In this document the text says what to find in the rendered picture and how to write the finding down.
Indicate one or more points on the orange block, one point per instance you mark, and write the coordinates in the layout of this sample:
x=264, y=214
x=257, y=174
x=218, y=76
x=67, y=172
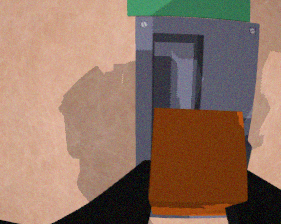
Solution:
x=198, y=162

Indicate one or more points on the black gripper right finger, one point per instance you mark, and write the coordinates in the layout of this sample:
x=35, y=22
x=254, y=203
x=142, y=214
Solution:
x=263, y=205

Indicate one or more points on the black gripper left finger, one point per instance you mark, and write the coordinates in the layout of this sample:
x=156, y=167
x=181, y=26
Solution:
x=126, y=202

